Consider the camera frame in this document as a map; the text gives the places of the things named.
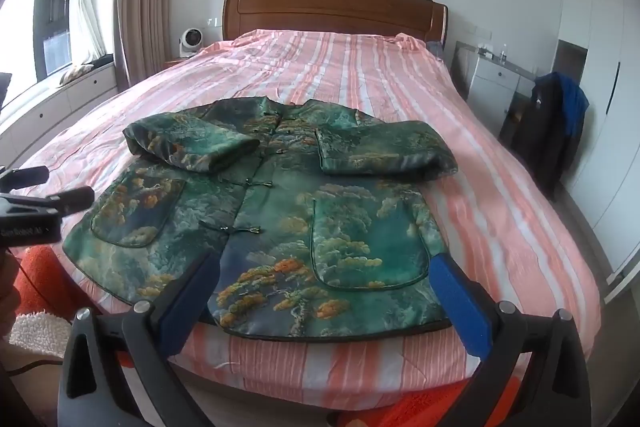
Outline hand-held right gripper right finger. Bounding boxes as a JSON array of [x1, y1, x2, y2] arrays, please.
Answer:
[[431, 253, 593, 427]]

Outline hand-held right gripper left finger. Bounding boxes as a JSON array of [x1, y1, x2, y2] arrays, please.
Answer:
[[57, 249, 223, 427]]

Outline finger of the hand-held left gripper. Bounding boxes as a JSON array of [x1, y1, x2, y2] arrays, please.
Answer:
[[0, 166, 50, 190], [44, 186, 96, 215]]

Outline green brocade jacket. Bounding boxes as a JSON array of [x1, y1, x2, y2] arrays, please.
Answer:
[[62, 97, 460, 339]]

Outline orange fuzzy cloth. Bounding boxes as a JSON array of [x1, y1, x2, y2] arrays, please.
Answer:
[[10, 244, 533, 427]]

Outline white window bench cabinet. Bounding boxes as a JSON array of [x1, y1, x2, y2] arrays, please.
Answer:
[[0, 57, 121, 168]]

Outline white fuzzy cloth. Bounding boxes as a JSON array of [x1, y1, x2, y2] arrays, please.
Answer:
[[9, 312, 73, 350]]

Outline patterned cushion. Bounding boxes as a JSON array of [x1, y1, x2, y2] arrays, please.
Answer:
[[60, 63, 96, 85]]

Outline dark framed window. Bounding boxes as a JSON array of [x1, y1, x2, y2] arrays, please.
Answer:
[[0, 0, 76, 108]]

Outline dark hanging jacket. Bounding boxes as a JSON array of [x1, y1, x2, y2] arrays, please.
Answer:
[[500, 74, 583, 202]]

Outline small white fan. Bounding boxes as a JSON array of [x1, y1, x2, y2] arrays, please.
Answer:
[[179, 28, 202, 56]]

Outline white bedside drawer cabinet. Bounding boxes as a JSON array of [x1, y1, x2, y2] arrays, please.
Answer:
[[467, 42, 538, 138]]

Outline blue hanging garment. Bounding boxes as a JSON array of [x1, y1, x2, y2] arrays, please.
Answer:
[[555, 73, 590, 140]]

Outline bed with pink striped sheet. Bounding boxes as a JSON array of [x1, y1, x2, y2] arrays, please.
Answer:
[[0, 29, 601, 413]]

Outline white wardrobe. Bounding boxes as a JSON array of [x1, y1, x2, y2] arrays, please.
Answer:
[[557, 0, 640, 278]]

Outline wooden headboard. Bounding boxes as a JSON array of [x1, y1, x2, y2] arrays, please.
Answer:
[[222, 0, 448, 45]]

